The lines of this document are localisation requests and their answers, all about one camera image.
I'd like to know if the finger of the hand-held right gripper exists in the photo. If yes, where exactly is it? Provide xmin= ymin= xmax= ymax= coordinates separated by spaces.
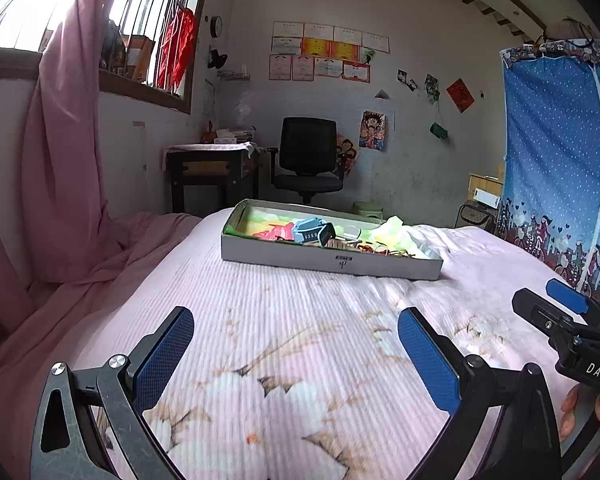
xmin=511 ymin=287 xmax=588 ymax=346
xmin=545 ymin=279 xmax=600 ymax=333

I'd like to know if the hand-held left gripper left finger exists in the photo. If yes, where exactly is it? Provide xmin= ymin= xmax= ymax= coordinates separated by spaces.
xmin=30 ymin=306 xmax=196 ymax=480

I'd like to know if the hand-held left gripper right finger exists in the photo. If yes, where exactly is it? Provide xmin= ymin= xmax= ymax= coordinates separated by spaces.
xmin=397 ymin=307 xmax=563 ymax=480

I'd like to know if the white shallow cardboard box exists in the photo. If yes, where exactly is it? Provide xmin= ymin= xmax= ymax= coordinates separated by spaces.
xmin=221 ymin=199 xmax=443 ymax=281

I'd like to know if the blue smartwatch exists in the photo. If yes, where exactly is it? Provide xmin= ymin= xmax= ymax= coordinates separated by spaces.
xmin=291 ymin=217 xmax=337 ymax=247

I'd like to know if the person's right hand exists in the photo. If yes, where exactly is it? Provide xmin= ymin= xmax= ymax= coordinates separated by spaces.
xmin=560 ymin=386 xmax=600 ymax=442

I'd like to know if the pink printed bedspread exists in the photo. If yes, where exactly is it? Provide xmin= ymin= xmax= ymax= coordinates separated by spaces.
xmin=0 ymin=207 xmax=600 ymax=480

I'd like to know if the colourful printed lining cloth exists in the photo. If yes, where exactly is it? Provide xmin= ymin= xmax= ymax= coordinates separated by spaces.
xmin=232 ymin=209 xmax=433 ymax=261

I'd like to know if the light wooden cabinet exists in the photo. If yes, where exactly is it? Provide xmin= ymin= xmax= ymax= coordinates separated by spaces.
xmin=467 ymin=172 xmax=505 ymax=211

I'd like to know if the blue dotted fabric wardrobe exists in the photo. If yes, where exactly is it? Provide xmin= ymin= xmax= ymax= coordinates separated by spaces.
xmin=495 ymin=40 xmax=600 ymax=311

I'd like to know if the dark wooden desk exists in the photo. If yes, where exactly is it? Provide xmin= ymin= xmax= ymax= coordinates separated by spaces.
xmin=166 ymin=141 xmax=261 ymax=213

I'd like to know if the pink curtain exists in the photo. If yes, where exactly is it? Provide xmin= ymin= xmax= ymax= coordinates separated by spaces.
xmin=0 ymin=0 xmax=171 ymax=356

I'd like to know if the black office chair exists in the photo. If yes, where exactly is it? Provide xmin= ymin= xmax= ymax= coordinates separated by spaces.
xmin=267 ymin=116 xmax=353 ymax=205

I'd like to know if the beige cloth bundle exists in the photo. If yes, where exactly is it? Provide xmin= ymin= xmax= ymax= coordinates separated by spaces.
xmin=545 ymin=17 xmax=600 ymax=43

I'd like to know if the orange cardboard box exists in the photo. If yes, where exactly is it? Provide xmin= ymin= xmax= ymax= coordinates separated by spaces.
xmin=122 ymin=35 xmax=156 ymax=81

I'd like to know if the red hanging cloth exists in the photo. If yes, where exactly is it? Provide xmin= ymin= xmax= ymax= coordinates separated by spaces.
xmin=156 ymin=7 xmax=198 ymax=95

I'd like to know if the barred window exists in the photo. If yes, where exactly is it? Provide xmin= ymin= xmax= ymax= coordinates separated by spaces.
xmin=0 ymin=0 xmax=216 ymax=113

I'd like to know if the wire basket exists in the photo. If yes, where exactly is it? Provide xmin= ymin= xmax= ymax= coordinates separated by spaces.
xmin=455 ymin=201 xmax=498 ymax=233

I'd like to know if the orange cartoon wall sticker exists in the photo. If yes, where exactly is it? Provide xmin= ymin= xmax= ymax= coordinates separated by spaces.
xmin=336 ymin=134 xmax=360 ymax=177

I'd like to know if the red paper wall decoration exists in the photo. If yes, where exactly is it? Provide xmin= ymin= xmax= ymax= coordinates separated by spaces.
xmin=446 ymin=77 xmax=476 ymax=113

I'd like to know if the cartoon wall poster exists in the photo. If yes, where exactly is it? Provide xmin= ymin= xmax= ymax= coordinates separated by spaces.
xmin=358 ymin=110 xmax=388 ymax=152

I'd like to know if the small wall shelf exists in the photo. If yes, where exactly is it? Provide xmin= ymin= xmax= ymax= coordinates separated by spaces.
xmin=217 ymin=64 xmax=252 ymax=82

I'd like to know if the group of wall certificates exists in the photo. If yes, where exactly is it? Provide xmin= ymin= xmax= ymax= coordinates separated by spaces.
xmin=268 ymin=21 xmax=391 ymax=84

